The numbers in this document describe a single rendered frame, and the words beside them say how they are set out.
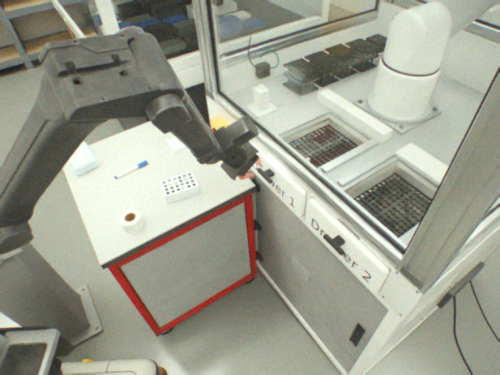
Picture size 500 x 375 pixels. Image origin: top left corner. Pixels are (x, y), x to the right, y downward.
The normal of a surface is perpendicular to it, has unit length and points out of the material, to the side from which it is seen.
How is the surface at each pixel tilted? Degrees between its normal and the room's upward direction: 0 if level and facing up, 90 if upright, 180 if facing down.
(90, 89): 36
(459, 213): 90
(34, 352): 0
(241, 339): 0
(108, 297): 0
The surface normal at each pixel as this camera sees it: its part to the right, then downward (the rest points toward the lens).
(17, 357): -0.02, -0.68
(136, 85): 0.47, -0.32
